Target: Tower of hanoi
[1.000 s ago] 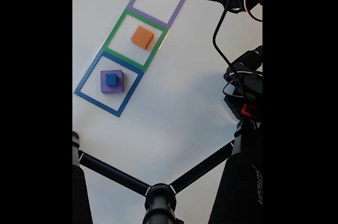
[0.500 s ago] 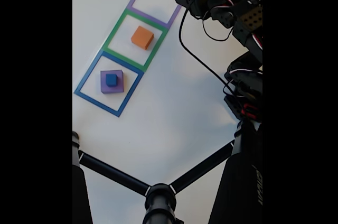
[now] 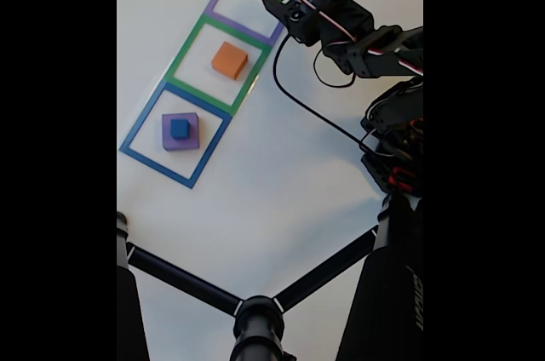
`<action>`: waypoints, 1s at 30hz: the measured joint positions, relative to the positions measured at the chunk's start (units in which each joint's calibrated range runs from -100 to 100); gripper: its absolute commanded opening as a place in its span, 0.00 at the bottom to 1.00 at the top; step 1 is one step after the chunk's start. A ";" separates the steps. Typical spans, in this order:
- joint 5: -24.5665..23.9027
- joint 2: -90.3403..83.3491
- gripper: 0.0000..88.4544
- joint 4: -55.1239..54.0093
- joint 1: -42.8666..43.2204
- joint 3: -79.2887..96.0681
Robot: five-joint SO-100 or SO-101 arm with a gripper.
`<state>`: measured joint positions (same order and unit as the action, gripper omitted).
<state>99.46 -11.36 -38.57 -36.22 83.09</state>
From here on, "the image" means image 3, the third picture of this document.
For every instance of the green square frame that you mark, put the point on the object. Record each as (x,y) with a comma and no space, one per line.
(251,76)

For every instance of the black camera tripod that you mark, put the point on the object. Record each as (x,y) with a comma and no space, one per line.
(383,293)

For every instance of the purple square block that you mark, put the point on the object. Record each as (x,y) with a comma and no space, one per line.
(193,139)

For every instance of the small blue cube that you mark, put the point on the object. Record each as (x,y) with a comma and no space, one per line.
(179,128)

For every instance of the blue square frame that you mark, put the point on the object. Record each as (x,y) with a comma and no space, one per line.
(213,146)

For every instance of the orange square block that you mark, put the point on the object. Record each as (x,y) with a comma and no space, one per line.
(229,59)

